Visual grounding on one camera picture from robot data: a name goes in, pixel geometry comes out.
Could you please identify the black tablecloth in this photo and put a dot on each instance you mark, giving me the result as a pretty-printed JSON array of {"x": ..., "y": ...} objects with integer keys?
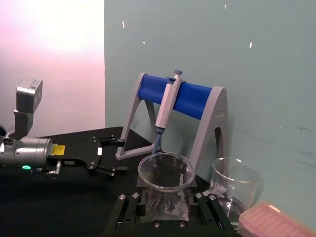
[{"x": 61, "y": 205}]

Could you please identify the grey and blue pipette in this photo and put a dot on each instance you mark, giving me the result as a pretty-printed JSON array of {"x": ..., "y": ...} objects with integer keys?
[{"x": 166, "y": 108}]

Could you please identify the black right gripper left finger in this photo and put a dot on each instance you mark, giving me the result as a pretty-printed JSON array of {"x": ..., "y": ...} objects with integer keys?
[{"x": 129, "y": 206}]

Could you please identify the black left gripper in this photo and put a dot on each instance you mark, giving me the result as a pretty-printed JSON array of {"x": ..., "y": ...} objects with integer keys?
[{"x": 76, "y": 156}]

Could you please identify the clear glass beaker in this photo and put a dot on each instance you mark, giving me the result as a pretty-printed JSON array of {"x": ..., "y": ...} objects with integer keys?
[{"x": 234, "y": 187}]

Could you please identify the grey stand with blue roller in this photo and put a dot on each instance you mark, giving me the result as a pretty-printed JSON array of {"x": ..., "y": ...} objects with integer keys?
[{"x": 190, "y": 98}]

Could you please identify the pink pipette tip box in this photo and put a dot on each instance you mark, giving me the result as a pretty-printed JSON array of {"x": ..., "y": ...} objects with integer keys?
[{"x": 281, "y": 222}]

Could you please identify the clear glass flask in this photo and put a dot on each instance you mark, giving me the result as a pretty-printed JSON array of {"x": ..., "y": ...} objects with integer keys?
[{"x": 165, "y": 180}]

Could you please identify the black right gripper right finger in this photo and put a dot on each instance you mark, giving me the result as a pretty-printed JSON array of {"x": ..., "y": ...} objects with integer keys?
[{"x": 206, "y": 206}]

